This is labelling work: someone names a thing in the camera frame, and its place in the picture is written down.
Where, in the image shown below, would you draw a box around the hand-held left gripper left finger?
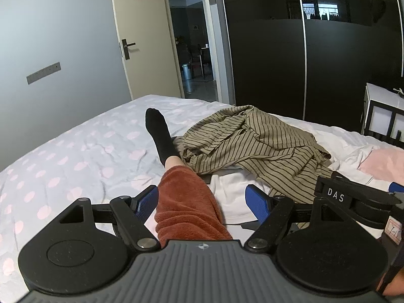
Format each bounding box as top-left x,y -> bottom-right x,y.
57,185 -> 160,251

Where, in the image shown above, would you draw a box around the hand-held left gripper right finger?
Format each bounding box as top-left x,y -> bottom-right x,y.
245,184 -> 349,254

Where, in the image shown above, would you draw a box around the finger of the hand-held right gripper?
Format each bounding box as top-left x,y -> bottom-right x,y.
316,170 -> 399,228

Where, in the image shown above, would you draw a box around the tan striped garment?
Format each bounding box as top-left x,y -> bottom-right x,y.
173,104 -> 333,228

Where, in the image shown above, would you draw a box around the person's right forearm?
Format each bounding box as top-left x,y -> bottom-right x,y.
378,270 -> 404,298

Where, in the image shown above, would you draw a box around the white cloth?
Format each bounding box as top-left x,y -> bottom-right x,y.
208,163 -> 275,227

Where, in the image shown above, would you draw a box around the person's leg in rust pants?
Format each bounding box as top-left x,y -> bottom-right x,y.
154,156 -> 235,248

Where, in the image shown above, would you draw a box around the pink cloth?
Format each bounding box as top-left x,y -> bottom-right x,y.
359,147 -> 404,186

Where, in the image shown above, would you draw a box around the black sock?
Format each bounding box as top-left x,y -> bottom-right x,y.
145,108 -> 178,169

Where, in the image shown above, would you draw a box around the white bedside cabinet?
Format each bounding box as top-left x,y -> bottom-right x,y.
361,82 -> 404,146

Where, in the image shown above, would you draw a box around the polka dot bed sheet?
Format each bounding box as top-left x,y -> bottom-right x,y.
0,94 -> 404,303

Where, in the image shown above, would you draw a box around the dark chair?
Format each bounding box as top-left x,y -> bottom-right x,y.
189,47 -> 206,80

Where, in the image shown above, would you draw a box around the black wardrobe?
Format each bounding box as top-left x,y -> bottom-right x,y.
218,0 -> 404,133

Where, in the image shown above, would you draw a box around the beige door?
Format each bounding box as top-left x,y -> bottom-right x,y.
109,0 -> 185,100

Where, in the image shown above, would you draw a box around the dark door handle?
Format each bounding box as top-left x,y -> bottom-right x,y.
121,38 -> 137,60

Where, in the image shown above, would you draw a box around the grey wall plate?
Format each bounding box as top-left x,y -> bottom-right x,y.
26,62 -> 61,85

